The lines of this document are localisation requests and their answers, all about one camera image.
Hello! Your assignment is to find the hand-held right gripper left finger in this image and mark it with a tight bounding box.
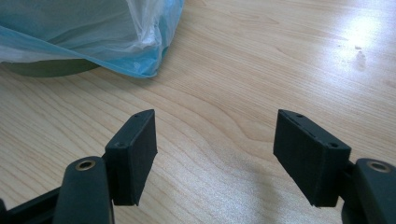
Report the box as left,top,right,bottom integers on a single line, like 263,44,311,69
104,108,159,207

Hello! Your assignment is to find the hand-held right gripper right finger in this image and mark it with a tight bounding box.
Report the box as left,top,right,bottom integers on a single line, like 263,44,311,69
273,108,352,208

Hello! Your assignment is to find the white plastic bag blue edge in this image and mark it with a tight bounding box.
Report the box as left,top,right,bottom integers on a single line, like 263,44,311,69
0,0,185,79

